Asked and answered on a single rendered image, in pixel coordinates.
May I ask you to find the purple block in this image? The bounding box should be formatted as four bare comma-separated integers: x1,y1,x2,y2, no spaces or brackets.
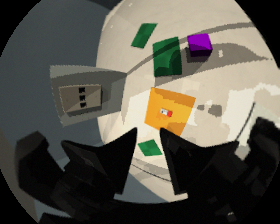
187,34,213,57

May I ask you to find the orange square patch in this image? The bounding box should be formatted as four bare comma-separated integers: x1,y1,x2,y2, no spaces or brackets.
145,87,196,136

